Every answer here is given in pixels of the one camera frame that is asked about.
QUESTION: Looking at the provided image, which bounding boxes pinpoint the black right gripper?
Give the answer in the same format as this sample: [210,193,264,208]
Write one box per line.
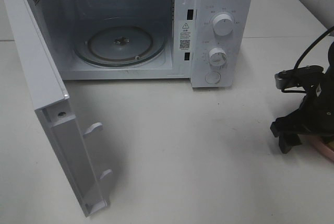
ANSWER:
[270,67,333,154]

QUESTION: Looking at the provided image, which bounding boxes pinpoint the pink round plate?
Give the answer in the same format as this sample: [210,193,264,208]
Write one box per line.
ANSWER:
[300,135,333,163]

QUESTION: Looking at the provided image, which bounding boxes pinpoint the round door release button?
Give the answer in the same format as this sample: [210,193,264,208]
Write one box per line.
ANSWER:
[205,72,221,84]

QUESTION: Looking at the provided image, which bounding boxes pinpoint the white microwave door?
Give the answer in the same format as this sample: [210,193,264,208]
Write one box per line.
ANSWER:
[4,0,108,217]

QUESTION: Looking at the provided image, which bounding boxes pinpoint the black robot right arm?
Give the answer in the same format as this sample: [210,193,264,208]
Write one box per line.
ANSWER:
[270,44,333,153]

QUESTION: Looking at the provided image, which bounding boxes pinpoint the lower white microwave knob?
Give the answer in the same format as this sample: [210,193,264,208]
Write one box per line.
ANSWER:
[209,48,226,67]

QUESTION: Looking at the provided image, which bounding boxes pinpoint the white microwave knob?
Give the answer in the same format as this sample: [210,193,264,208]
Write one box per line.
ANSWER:
[212,13,234,36]
[209,48,226,67]

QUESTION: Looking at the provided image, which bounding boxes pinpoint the upper white microwave knob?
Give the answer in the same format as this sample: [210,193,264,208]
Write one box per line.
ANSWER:
[212,13,234,36]

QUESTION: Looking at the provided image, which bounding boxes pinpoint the white microwave oven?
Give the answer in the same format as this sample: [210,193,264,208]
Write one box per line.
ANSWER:
[40,0,251,88]

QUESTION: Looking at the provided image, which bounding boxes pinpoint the glass microwave turntable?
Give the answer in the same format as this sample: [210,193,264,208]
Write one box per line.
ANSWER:
[74,17,171,67]

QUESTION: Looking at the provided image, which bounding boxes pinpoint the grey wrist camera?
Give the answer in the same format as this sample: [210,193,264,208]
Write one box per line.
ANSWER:
[275,65,324,94]

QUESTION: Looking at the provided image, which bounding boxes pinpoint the black camera cable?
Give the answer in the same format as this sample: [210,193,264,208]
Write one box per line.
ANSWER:
[292,25,334,71]

